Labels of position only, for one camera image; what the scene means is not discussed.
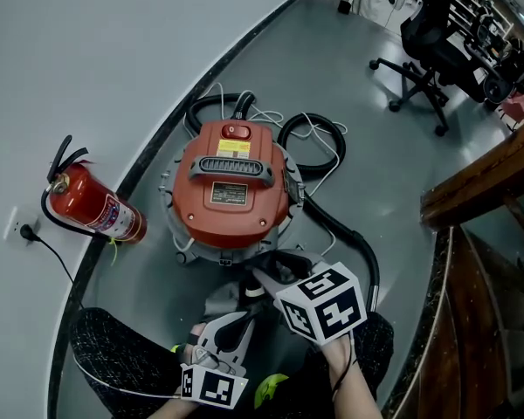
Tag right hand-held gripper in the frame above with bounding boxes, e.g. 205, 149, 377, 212
252, 249, 368, 345

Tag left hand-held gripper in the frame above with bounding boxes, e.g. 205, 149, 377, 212
181, 311, 257, 410

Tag dark grey cloth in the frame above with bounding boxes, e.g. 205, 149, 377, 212
203, 271, 268, 323

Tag person's right forearm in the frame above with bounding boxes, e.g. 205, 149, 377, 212
321, 332, 383, 419

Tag person's left forearm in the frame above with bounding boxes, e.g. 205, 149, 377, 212
146, 397, 207, 419

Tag person's right neon shoe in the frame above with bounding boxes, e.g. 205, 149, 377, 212
253, 373, 290, 410

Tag metal vacuum wand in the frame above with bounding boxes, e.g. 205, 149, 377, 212
366, 284, 382, 314

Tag person's black patterned trousers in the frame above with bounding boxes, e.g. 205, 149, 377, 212
68, 306, 396, 419

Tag red fire extinguisher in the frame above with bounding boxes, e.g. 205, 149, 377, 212
41, 135, 149, 246

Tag black office chair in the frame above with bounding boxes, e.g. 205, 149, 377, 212
369, 0, 500, 138

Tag pink chair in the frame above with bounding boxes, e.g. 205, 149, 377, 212
500, 92, 524, 124

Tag white storage shelving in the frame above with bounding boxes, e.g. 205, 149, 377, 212
449, 0, 516, 38

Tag black vacuum hose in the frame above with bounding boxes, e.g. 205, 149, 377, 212
185, 90, 382, 288

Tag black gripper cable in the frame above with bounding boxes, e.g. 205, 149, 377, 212
329, 329, 358, 406

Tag black power cable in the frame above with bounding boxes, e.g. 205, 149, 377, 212
19, 223, 78, 285

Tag white wall socket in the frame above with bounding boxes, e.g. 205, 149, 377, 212
3, 206, 19, 242

